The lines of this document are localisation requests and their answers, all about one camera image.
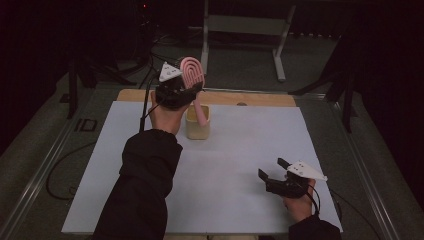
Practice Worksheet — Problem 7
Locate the person's right hand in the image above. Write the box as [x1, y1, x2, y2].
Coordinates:
[282, 178, 317, 224]

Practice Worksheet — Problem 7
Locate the cream plastic cup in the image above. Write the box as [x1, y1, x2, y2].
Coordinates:
[184, 103, 212, 141]

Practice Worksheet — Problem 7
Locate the black floor cable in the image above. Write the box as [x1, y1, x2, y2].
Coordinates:
[45, 141, 98, 202]
[329, 187, 382, 240]

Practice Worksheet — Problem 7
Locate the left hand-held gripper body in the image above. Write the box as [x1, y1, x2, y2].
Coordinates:
[154, 61, 201, 111]

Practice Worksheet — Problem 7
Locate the grey metal stand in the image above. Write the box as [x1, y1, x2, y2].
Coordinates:
[200, 0, 297, 83]

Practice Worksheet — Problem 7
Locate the white table sheet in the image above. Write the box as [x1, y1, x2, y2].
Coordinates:
[61, 100, 344, 235]

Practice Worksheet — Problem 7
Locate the hand-held gripper cable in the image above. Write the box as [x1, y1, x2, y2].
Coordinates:
[138, 70, 162, 133]
[304, 183, 322, 216]

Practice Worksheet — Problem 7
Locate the person's left hand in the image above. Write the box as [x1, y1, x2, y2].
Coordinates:
[147, 90, 192, 136]

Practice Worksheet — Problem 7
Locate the black tripod stand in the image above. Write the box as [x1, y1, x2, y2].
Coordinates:
[288, 31, 359, 134]
[66, 58, 138, 120]

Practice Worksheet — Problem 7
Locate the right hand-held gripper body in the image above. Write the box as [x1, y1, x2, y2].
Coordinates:
[265, 160, 329, 200]

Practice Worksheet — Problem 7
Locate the left hand-held gripper cable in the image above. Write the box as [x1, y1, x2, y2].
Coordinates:
[138, 70, 162, 133]

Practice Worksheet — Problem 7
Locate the right hand-held gripper cable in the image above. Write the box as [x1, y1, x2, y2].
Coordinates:
[304, 183, 322, 216]

